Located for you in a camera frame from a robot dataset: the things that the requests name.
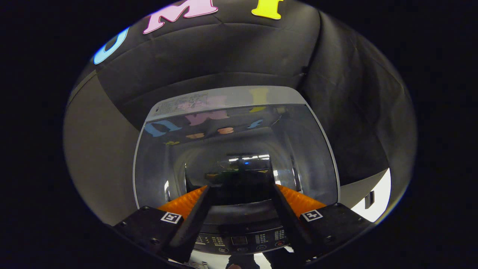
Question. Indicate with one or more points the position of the grey washing machine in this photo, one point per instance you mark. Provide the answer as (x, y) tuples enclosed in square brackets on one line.
[(239, 240)]

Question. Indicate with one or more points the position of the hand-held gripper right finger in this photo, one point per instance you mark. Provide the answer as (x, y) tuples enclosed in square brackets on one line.
[(291, 228)]

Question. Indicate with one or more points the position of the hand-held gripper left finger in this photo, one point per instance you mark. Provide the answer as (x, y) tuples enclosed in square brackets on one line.
[(188, 231)]

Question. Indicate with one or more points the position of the black backdrop cloth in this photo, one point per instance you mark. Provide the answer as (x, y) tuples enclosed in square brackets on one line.
[(261, 56)]

